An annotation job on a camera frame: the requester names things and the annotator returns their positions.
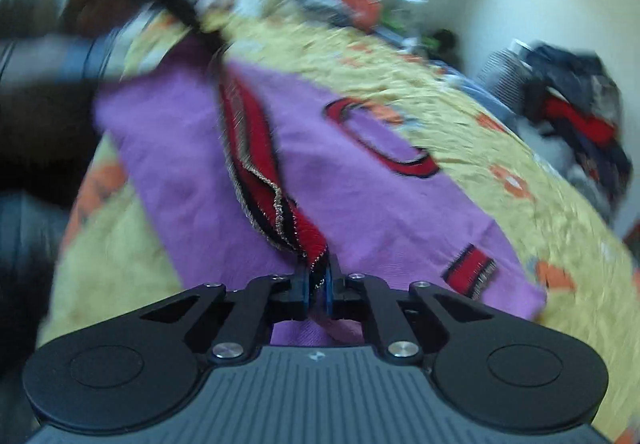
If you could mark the purple knit sweater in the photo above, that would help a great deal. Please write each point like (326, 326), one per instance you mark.
(190, 149)

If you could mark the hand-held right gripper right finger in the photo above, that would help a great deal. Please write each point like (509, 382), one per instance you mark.
(327, 294)

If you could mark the orange plastic bag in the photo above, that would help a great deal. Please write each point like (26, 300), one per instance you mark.
(362, 4)

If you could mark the yellow carrot print bedspread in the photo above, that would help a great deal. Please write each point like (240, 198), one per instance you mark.
(125, 249)

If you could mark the red blanket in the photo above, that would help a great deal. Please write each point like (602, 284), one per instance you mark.
(580, 122)

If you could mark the leopard print cloth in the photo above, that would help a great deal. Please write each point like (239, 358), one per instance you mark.
(320, 9)

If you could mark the black bag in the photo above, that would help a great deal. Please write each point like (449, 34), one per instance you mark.
(445, 42)

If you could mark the houndstooth bag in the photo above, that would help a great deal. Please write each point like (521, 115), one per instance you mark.
(502, 77)

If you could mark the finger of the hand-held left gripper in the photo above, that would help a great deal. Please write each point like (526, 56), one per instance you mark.
(192, 9)

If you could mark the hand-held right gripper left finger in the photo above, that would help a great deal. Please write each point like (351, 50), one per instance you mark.
(303, 291)

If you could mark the pile of folded clothes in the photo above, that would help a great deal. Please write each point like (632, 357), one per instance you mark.
(600, 164)

